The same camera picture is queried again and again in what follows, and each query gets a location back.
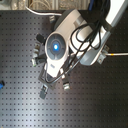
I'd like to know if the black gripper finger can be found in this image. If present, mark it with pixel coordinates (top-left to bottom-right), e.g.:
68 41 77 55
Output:
40 85 47 99
62 75 70 90

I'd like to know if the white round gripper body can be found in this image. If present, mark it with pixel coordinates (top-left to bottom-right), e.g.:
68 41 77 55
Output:
37 31 73 90

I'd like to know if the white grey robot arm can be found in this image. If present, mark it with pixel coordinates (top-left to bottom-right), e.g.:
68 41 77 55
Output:
40 0 128 99

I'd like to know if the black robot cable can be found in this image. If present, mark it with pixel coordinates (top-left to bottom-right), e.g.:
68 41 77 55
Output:
43 18 108 84

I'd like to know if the white yellow cable right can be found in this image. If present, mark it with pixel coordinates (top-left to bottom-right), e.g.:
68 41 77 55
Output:
101 51 128 56

